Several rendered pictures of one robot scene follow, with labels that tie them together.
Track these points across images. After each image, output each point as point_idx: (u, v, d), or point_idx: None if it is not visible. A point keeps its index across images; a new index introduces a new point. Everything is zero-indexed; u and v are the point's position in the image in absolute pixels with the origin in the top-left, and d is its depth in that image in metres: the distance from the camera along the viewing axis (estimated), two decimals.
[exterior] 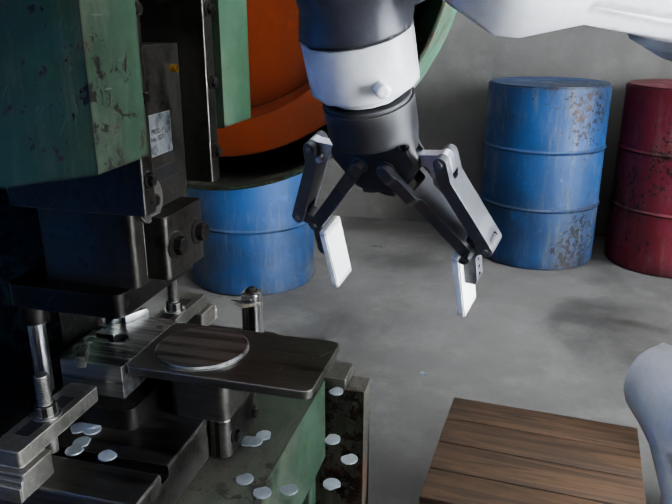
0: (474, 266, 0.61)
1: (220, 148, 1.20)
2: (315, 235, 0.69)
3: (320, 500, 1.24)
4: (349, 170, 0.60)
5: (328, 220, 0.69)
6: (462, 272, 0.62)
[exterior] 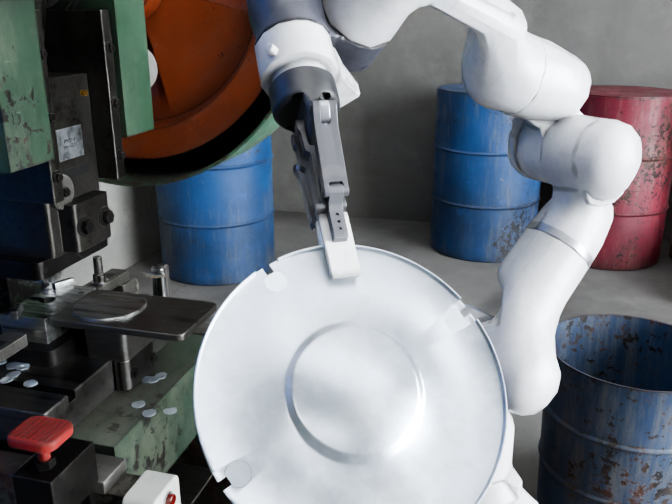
0: (330, 218, 0.69)
1: None
2: None
3: None
4: (292, 145, 0.76)
5: None
6: (326, 229, 0.69)
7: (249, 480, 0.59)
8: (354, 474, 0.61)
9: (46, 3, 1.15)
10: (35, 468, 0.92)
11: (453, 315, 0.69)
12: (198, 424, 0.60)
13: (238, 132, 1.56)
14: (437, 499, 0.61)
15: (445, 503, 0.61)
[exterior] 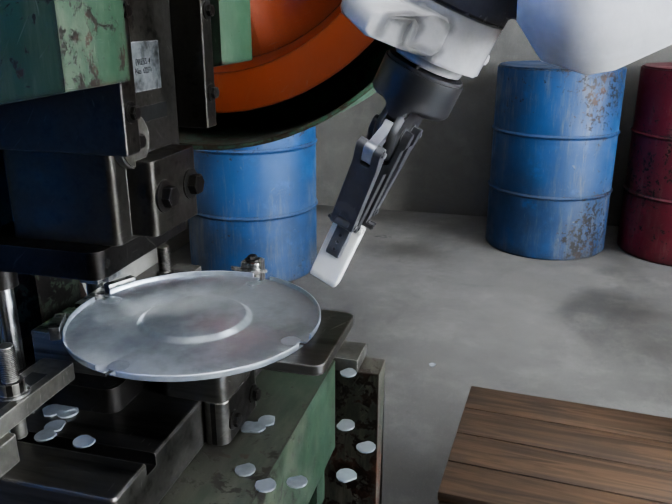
0: None
1: (356, 43, 0.99)
2: (345, 240, 0.68)
3: (329, 496, 1.11)
4: (407, 145, 0.63)
5: None
6: (354, 241, 0.70)
7: (109, 303, 0.86)
8: (130, 330, 0.78)
9: None
10: None
11: (293, 339, 0.76)
12: (137, 281, 0.91)
13: (344, 79, 1.15)
14: (126, 362, 0.71)
15: (124, 366, 0.71)
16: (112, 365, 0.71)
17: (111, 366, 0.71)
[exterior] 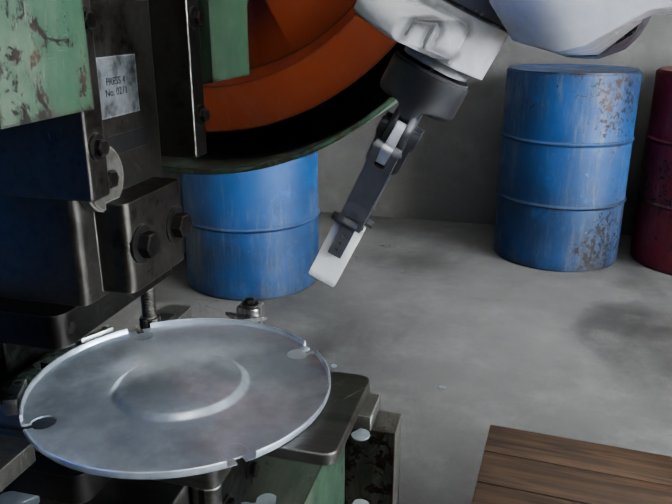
0: None
1: None
2: (349, 241, 0.68)
3: None
4: (415, 145, 0.64)
5: None
6: (354, 240, 0.71)
7: None
8: (154, 427, 0.61)
9: None
10: None
11: (296, 352, 0.75)
12: (25, 392, 0.66)
13: (354, 93, 1.02)
14: (231, 444, 0.59)
15: (239, 447, 0.59)
16: (228, 455, 0.58)
17: (228, 455, 0.58)
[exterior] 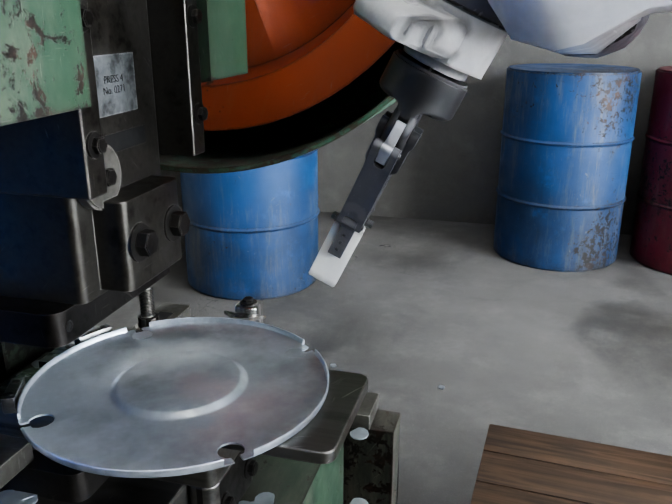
0: None
1: (385, 34, 0.85)
2: (349, 240, 0.68)
3: None
4: (415, 145, 0.64)
5: None
6: (354, 240, 0.71)
7: None
8: (254, 388, 0.67)
9: None
10: None
11: (138, 335, 0.79)
12: (170, 469, 0.55)
13: (353, 91, 1.02)
14: (286, 354, 0.74)
15: (291, 351, 0.75)
16: (300, 354, 0.74)
17: (301, 354, 0.74)
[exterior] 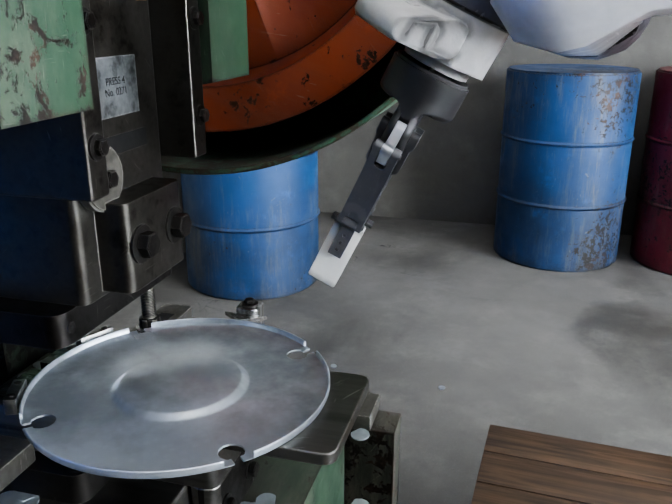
0: None
1: None
2: (349, 241, 0.68)
3: None
4: (415, 146, 0.64)
5: None
6: (354, 240, 0.71)
7: None
8: (204, 350, 0.75)
9: None
10: None
11: None
12: (326, 369, 0.70)
13: (353, 93, 1.02)
14: (144, 339, 0.78)
15: (139, 337, 0.78)
16: (148, 333, 0.79)
17: (148, 333, 0.79)
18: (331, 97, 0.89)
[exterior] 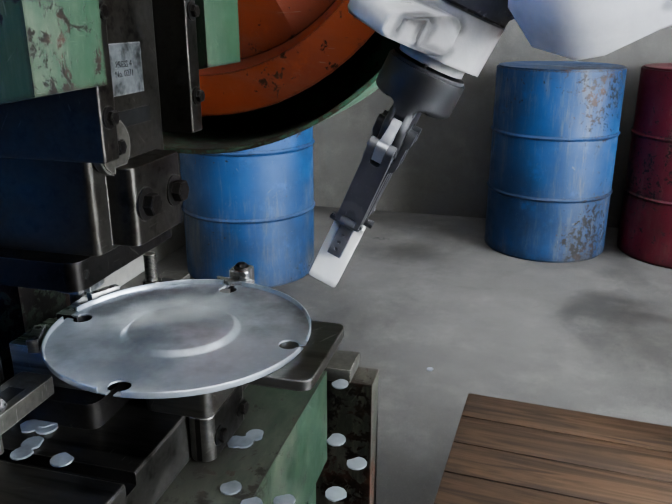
0: None
1: None
2: (348, 240, 0.68)
3: None
4: (412, 143, 0.64)
5: None
6: (354, 240, 0.71)
7: None
8: (154, 309, 0.84)
9: None
10: None
11: None
12: (268, 288, 0.89)
13: (337, 81, 1.12)
14: None
15: None
16: None
17: None
18: (350, 57, 0.97)
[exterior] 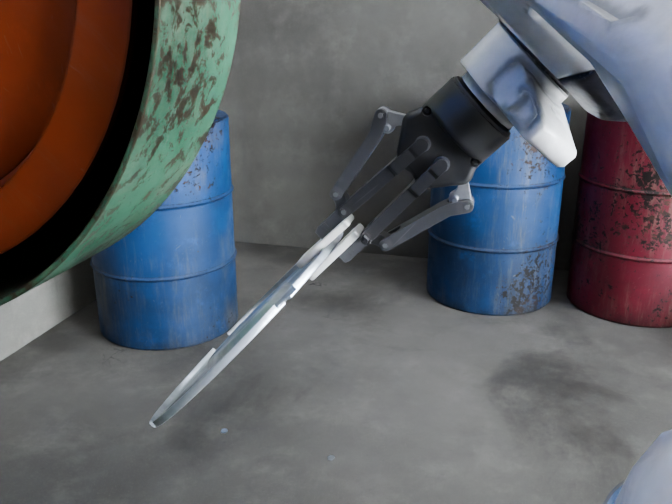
0: (332, 214, 0.70)
1: None
2: (363, 245, 0.70)
3: None
4: None
5: (361, 232, 0.69)
6: (335, 225, 0.71)
7: None
8: None
9: None
10: None
11: None
12: None
13: (86, 219, 0.91)
14: None
15: None
16: None
17: None
18: None
